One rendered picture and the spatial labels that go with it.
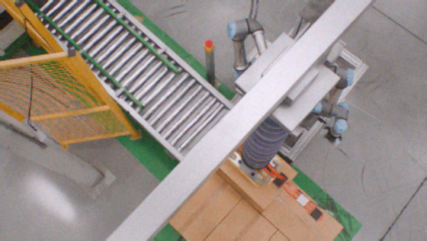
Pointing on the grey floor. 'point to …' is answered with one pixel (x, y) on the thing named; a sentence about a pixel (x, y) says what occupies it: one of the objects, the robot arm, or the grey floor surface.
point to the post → (210, 65)
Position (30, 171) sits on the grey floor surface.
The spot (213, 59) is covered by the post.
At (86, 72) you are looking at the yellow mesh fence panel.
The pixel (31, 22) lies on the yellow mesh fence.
